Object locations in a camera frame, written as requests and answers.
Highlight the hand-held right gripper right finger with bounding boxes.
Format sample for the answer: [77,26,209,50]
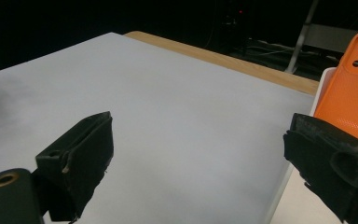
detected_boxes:
[282,112,358,224]

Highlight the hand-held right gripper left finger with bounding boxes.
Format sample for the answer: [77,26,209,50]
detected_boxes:
[34,111,115,224]

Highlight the white oblong plastic tray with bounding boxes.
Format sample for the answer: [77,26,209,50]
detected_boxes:
[260,66,348,224]

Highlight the orange phone case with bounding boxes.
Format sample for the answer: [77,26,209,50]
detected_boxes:
[312,28,358,149]

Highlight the white metal stand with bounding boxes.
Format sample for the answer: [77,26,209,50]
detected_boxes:
[284,0,358,75]

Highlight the dark equipment rack red light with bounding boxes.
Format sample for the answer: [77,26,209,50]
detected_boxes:
[218,0,250,52]

